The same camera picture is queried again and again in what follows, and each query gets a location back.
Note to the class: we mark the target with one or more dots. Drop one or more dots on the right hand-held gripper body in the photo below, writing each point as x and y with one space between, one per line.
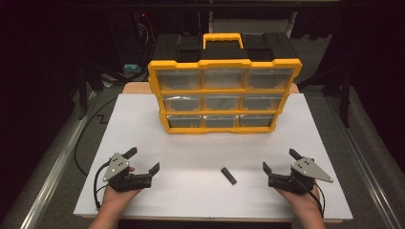
296 181

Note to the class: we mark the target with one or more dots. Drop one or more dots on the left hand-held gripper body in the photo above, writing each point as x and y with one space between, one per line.
118 168

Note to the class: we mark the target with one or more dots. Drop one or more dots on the small black block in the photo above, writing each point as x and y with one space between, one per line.
228 175

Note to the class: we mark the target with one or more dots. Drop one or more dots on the yellow black organizer case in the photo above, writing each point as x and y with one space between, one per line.
191 51

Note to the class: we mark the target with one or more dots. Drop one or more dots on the person's right hand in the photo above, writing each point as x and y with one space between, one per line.
301 203

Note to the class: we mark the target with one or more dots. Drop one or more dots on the person's left hand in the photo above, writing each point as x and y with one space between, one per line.
122 198

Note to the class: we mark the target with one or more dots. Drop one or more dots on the black metal stand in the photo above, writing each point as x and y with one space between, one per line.
344 95
83 92

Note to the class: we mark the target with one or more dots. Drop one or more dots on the teal object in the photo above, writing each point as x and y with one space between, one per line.
132 67

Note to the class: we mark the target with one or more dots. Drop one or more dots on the grid of clear organizer drawers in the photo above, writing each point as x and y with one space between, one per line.
178 79

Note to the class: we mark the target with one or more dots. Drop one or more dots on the aluminium floor rail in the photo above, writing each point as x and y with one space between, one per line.
366 178
54 165

